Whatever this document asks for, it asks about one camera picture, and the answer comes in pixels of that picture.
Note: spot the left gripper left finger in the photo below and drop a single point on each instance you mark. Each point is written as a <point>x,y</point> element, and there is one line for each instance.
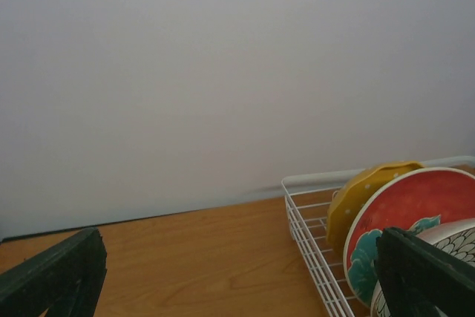
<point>64,280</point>

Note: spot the yellow polka dot plate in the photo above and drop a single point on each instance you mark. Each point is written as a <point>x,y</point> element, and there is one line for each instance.
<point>349,199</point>

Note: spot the white wire dish rack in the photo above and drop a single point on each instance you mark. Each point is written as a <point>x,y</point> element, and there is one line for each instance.
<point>308,198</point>

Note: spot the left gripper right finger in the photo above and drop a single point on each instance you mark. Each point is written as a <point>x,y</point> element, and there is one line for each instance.
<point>418,279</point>

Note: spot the red floral plate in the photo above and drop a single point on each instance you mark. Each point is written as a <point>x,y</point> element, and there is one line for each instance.
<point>416,201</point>

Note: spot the wooden ribbed plate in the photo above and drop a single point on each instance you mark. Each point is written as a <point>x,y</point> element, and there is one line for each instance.
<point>455,238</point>

